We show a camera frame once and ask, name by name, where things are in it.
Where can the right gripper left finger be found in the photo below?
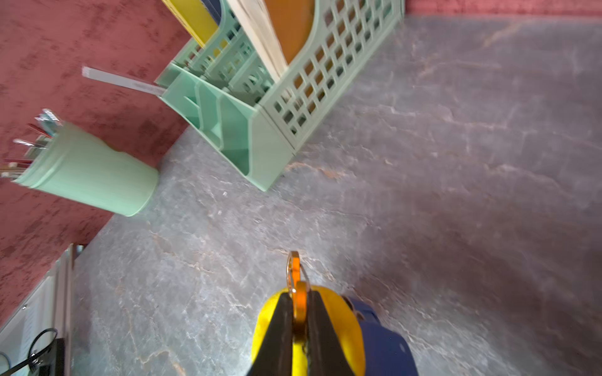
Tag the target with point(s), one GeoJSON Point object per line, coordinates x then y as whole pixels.
{"type": "Point", "coordinates": [272, 343]}

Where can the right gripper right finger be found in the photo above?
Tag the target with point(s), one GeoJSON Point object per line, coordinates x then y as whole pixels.
{"type": "Point", "coordinates": [325, 355]}

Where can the yellow blue doll decoration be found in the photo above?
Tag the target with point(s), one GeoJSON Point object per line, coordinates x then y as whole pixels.
{"type": "Point", "coordinates": [370, 348]}

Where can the gold carabiner clip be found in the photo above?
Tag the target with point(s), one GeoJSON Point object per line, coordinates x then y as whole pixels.
{"type": "Point", "coordinates": [298, 289]}

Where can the green plastic file organizer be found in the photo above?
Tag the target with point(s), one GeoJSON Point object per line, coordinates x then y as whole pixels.
{"type": "Point", "coordinates": [224, 91]}

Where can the green pencil cup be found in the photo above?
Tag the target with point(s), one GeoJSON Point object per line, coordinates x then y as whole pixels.
{"type": "Point", "coordinates": [81, 167]}

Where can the white ruler stick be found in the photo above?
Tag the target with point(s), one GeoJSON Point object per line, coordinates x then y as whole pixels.
{"type": "Point", "coordinates": [122, 81]}

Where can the pencils bundle in cup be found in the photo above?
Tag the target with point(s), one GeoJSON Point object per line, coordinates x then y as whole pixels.
{"type": "Point", "coordinates": [47, 126]}

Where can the papers and brown folder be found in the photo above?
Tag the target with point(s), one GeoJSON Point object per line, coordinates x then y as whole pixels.
{"type": "Point", "coordinates": [277, 29]}

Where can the yellow book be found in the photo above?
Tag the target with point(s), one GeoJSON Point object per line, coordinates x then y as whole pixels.
{"type": "Point", "coordinates": [195, 18]}

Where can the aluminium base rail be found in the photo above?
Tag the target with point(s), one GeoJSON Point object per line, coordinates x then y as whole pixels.
{"type": "Point", "coordinates": [37, 339]}

